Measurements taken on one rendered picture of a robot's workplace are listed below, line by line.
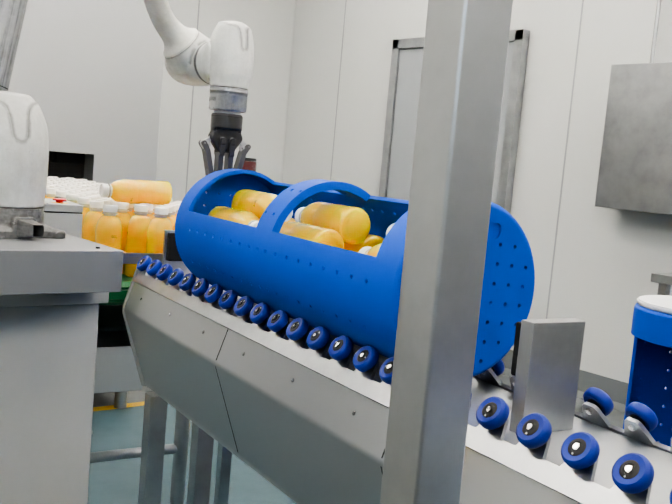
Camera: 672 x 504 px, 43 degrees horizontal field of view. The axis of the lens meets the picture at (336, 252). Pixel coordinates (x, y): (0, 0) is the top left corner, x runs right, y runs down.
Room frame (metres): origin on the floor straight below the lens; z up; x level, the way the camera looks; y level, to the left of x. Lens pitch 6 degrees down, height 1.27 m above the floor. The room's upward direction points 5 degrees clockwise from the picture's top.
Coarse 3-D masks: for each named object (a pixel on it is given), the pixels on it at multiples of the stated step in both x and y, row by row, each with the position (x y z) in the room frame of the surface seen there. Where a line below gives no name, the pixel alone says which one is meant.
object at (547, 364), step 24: (528, 336) 1.13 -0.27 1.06; (552, 336) 1.14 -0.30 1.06; (576, 336) 1.17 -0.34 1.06; (528, 360) 1.13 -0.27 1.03; (552, 360) 1.15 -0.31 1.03; (576, 360) 1.17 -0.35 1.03; (528, 384) 1.12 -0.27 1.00; (552, 384) 1.15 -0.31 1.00; (576, 384) 1.17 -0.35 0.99; (528, 408) 1.13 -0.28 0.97; (552, 408) 1.15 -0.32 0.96
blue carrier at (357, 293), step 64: (192, 192) 1.95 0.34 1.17; (320, 192) 1.85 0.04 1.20; (192, 256) 1.90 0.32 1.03; (256, 256) 1.61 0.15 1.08; (320, 256) 1.42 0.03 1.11; (384, 256) 1.27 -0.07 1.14; (512, 256) 1.35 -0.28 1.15; (320, 320) 1.47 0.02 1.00; (384, 320) 1.26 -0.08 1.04; (512, 320) 1.36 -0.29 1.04
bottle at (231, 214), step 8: (216, 208) 1.95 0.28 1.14; (224, 208) 1.93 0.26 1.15; (232, 208) 1.91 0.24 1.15; (216, 216) 1.92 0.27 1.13; (224, 216) 1.88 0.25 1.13; (232, 216) 1.86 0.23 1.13; (240, 216) 1.84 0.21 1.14; (248, 216) 1.83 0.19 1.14; (256, 216) 1.85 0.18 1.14; (248, 224) 1.81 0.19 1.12
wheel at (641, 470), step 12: (624, 456) 0.92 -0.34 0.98; (636, 456) 0.91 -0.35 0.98; (612, 468) 0.92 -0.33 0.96; (624, 468) 0.91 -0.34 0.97; (636, 468) 0.90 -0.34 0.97; (648, 468) 0.89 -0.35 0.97; (624, 480) 0.90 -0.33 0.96; (636, 480) 0.89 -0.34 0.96; (648, 480) 0.89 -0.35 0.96; (636, 492) 0.89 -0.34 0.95
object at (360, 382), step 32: (160, 288) 2.09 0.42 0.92; (224, 320) 1.77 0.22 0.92; (288, 352) 1.53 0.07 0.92; (320, 352) 1.47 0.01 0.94; (352, 352) 1.41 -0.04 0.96; (352, 384) 1.35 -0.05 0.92; (384, 384) 1.30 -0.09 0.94; (480, 448) 1.09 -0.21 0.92; (512, 448) 1.05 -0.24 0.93; (544, 448) 1.02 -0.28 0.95; (544, 480) 0.99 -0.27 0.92; (576, 480) 0.96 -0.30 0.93
